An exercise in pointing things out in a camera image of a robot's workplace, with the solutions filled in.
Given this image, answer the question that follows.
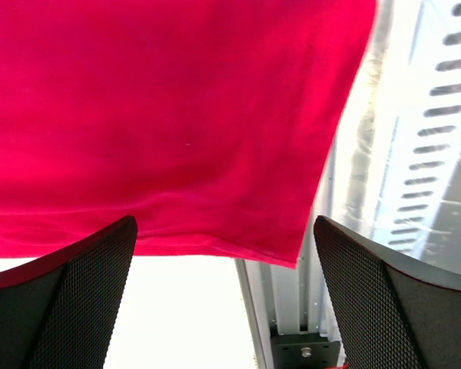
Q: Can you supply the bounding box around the aluminium front rail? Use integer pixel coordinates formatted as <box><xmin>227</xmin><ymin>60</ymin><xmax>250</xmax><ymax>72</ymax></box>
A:
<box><xmin>234</xmin><ymin>0</ymin><xmax>423</xmax><ymax>369</ymax></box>

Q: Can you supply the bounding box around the magenta t shirt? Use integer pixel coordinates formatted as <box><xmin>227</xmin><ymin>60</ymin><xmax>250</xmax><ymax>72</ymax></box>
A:
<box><xmin>0</xmin><ymin>1</ymin><xmax>377</xmax><ymax>268</ymax></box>

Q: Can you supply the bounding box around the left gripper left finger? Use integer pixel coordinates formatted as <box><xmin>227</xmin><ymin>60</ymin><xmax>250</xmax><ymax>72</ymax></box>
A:
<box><xmin>0</xmin><ymin>216</ymin><xmax>138</xmax><ymax>369</ymax></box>

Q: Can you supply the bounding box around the slotted white cable duct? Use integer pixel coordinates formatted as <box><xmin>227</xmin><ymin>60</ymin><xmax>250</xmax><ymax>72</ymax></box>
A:
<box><xmin>372</xmin><ymin>1</ymin><xmax>461</xmax><ymax>259</ymax></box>

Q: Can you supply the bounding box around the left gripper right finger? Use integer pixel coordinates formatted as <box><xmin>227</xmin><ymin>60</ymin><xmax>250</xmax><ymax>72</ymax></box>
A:
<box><xmin>313</xmin><ymin>216</ymin><xmax>461</xmax><ymax>368</ymax></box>

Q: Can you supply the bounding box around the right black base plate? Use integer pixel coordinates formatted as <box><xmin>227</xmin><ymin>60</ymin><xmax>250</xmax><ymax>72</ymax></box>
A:
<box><xmin>271</xmin><ymin>334</ymin><xmax>340</xmax><ymax>369</ymax></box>

